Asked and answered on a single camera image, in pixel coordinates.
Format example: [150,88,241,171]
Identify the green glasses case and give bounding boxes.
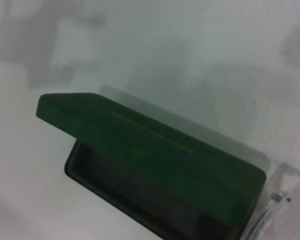
[35,92,267,240]

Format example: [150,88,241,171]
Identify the clear transparent glasses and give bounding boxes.
[244,159,300,240]

